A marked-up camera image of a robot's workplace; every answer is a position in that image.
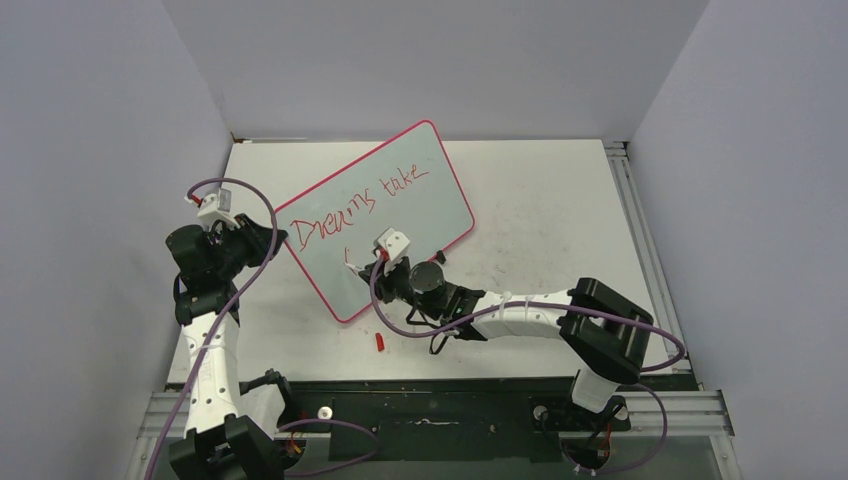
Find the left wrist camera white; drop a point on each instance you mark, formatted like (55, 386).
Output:
(214, 209)

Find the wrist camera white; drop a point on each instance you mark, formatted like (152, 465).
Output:
(391, 247)
(214, 209)

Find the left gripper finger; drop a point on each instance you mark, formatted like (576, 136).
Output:
(244, 222)
(260, 240)

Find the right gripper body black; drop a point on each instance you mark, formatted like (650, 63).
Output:
(400, 282)

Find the pink framed whiteboard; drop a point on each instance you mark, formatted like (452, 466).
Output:
(407, 183)

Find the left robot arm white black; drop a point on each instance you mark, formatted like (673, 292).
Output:
(219, 440)

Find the aluminium side rail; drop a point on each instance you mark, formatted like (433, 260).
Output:
(657, 285)

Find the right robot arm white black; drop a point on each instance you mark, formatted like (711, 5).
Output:
(606, 330)

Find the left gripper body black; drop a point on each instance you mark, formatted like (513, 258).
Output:
(230, 260)

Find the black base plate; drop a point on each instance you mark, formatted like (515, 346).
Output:
(444, 420)

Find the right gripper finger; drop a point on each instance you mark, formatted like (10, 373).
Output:
(379, 286)
(377, 265)

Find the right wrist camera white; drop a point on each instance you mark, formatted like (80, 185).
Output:
(391, 247)

